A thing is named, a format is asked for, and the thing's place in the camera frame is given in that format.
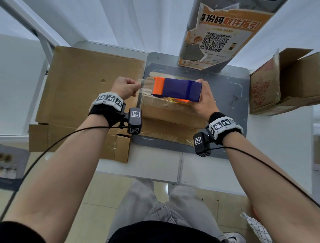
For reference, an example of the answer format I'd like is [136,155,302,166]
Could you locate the white checked cloth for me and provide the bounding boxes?
[240,212,273,243]

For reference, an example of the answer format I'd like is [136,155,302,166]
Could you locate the grey scanner kiosk with poster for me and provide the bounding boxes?
[178,2,274,71]

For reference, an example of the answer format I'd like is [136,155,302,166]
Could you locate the cardboard box black print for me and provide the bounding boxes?
[139,71,208,147]

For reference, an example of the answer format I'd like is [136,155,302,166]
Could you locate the black tracker cable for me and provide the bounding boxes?
[0,126,129,222]
[210,146,320,208]

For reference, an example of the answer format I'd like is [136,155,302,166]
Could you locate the blue orange tape dispenser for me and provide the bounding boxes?
[151,77,203,103]
[137,78,192,104]

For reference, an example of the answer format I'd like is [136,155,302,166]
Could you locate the person's right forearm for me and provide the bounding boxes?
[222,131,320,243]

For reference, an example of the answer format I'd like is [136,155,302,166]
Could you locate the person's left hand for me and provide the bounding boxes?
[111,76,142,100]

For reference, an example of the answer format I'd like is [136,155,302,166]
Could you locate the person's right hand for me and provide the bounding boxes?
[190,79,220,123]

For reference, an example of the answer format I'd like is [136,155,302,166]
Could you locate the large cardboard box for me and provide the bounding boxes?
[29,45,145,164]

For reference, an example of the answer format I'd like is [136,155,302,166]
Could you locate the red print cardboard box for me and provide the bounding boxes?
[249,47,320,116]

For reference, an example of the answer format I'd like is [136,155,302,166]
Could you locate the white sneaker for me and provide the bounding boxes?
[222,232,247,243]

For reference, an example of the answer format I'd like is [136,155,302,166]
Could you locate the person's left forearm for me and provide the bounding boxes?
[5,114,109,243]

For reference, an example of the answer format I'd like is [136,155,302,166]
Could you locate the grey scanning mat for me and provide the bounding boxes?
[131,0,288,160]

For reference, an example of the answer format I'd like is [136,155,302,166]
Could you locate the grey printed floor mat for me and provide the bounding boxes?
[0,144,30,191]

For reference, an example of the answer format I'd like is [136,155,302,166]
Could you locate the black shirt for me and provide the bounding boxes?
[0,220,223,243]

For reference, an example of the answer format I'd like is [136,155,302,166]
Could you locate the white metal frame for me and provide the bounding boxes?
[0,0,59,135]

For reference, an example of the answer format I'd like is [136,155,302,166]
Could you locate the grey trousers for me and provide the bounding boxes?
[107,179,225,241]

